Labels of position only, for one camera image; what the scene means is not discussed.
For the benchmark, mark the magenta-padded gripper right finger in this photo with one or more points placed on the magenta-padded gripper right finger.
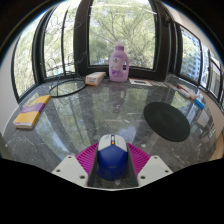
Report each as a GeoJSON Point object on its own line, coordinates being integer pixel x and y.
{"type": "Point", "coordinates": [139, 160]}

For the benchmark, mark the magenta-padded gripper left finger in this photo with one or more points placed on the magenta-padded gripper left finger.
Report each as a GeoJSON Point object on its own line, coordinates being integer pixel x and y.
{"type": "Point", "coordinates": [85, 160]}

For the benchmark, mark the blue and white computer mouse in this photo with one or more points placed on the blue and white computer mouse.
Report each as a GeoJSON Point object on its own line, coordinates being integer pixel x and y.
{"type": "Point", "coordinates": [112, 160]}

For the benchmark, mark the round black mouse pad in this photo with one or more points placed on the round black mouse pad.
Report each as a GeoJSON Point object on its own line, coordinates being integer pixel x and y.
{"type": "Point", "coordinates": [166, 121]}

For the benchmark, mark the white card with orange border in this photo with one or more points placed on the white card with orange border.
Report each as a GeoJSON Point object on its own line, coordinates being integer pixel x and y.
{"type": "Point", "coordinates": [140, 82]}

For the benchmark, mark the pale flat leaflet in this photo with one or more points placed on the pale flat leaflet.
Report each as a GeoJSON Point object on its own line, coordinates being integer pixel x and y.
{"type": "Point", "coordinates": [158, 83]}

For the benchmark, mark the orange and white carton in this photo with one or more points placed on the orange and white carton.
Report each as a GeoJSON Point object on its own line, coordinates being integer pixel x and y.
{"type": "Point", "coordinates": [95, 79]}

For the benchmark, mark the blue small box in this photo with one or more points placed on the blue small box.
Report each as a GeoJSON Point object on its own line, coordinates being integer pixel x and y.
{"type": "Point", "coordinates": [200, 103]}

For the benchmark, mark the beige flat box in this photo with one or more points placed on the beige flat box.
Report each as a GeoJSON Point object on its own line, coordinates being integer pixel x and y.
{"type": "Point", "coordinates": [191, 95]}

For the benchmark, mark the red flat box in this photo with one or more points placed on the red flat box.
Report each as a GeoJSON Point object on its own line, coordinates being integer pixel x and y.
{"type": "Point", "coordinates": [181, 88]}

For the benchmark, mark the purple detergent bottle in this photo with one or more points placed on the purple detergent bottle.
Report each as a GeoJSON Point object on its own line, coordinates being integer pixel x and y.
{"type": "Point", "coordinates": [119, 66]}

